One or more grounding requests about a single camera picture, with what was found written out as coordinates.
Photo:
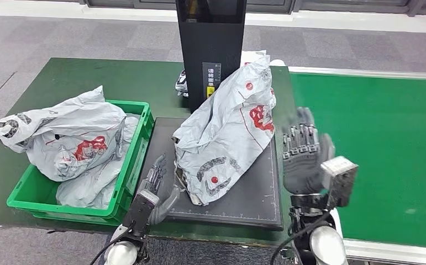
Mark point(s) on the white parcel with dark print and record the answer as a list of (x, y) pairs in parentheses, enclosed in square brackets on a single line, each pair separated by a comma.
[(181, 86)]

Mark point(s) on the black yellow label sticker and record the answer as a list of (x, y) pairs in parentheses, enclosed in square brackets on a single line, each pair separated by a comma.
[(211, 75)]

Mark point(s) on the white round conveyor end cap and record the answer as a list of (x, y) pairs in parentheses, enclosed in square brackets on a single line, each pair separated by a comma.
[(278, 63)]

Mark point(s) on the green conveyor belt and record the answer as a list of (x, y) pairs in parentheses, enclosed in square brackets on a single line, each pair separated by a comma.
[(381, 146)]

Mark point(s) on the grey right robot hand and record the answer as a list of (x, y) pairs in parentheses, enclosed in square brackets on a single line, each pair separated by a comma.
[(302, 164)]

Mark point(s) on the black inbound scanning machine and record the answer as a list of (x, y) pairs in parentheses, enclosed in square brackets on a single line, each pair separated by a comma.
[(212, 36)]

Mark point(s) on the green plastic crate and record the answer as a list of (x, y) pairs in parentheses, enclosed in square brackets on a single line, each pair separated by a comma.
[(132, 172)]

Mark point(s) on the grey parcel with red print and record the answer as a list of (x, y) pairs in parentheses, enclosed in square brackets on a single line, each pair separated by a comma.
[(220, 139)]

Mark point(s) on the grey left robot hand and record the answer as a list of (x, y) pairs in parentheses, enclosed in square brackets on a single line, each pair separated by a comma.
[(156, 175)]

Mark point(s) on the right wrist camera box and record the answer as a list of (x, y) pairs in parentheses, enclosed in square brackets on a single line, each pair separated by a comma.
[(341, 179)]

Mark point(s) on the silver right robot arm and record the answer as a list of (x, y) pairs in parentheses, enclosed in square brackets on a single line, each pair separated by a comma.
[(322, 245)]

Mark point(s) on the plain grey plastic parcel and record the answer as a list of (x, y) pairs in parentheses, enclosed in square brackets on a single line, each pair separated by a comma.
[(92, 186)]

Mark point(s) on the pale conveyor frame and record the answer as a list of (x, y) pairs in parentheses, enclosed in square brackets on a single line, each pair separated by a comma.
[(381, 74)]

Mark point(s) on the grey parcel with black print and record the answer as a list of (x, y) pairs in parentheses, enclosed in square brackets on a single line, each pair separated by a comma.
[(70, 124)]

